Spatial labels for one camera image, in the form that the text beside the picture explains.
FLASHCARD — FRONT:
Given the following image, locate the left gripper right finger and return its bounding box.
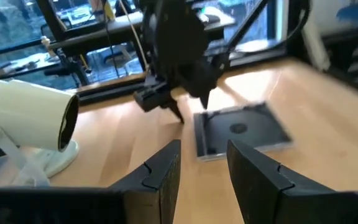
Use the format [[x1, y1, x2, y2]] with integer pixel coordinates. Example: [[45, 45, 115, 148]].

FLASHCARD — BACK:
[[227, 139, 336, 224]]

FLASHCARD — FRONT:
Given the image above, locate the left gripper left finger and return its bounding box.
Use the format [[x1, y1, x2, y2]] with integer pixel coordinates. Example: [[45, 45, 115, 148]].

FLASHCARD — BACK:
[[109, 139, 182, 224]]

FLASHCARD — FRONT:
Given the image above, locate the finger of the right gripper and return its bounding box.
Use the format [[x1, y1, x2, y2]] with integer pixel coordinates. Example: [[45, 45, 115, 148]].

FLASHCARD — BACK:
[[190, 83, 213, 110], [134, 82, 185, 124]]

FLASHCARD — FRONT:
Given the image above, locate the black jewel case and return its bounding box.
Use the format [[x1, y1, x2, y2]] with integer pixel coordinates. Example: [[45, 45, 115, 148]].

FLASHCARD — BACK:
[[193, 101, 293, 162]]

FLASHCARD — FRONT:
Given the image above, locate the white cylindrical roll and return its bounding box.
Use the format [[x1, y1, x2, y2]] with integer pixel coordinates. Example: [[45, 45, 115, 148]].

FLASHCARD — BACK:
[[0, 74, 80, 187]]

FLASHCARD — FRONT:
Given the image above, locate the black aluminium table frame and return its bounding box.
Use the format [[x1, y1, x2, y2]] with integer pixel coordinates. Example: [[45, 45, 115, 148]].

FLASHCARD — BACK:
[[73, 0, 358, 106]]

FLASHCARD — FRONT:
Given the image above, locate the tan hanging cable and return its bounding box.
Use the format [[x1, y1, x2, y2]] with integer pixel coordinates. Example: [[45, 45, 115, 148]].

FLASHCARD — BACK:
[[118, 0, 150, 71]]

